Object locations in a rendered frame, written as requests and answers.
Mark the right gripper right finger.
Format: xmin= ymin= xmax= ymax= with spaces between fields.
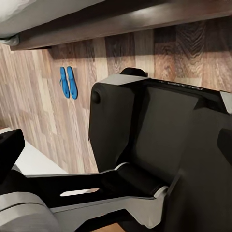
xmin=217 ymin=128 xmax=232 ymax=166

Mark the sandal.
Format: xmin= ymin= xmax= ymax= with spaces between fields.
xmin=60 ymin=67 xmax=70 ymax=98
xmin=67 ymin=66 xmax=78 ymax=99

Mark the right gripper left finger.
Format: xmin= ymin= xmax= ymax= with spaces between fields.
xmin=0 ymin=129 xmax=25 ymax=185

